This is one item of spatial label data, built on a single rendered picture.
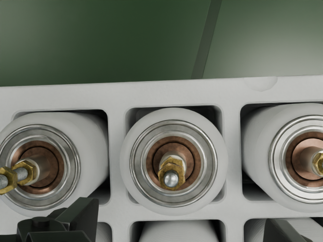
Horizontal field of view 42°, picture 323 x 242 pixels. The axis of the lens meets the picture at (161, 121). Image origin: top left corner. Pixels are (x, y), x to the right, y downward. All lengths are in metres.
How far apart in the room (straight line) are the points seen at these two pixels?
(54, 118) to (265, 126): 0.18
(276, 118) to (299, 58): 0.27
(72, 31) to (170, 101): 0.26
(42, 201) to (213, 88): 0.20
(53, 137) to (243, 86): 0.19
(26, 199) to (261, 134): 0.21
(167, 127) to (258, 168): 0.09
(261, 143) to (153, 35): 0.30
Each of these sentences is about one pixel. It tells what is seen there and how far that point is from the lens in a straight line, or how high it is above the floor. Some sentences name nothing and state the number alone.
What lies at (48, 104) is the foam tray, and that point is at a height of 0.18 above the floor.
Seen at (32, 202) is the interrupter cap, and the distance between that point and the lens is 0.39.
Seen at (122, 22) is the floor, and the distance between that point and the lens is 0.63.
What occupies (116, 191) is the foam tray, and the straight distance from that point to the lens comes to 0.45.
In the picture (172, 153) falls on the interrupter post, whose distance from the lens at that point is 0.34.
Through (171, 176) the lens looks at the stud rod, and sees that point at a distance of 0.27.
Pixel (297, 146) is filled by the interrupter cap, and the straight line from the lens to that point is 0.38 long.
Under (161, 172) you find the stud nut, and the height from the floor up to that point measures 0.33.
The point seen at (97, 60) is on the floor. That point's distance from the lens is 0.63.
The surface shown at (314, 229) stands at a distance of 0.43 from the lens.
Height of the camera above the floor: 0.61
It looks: 87 degrees down
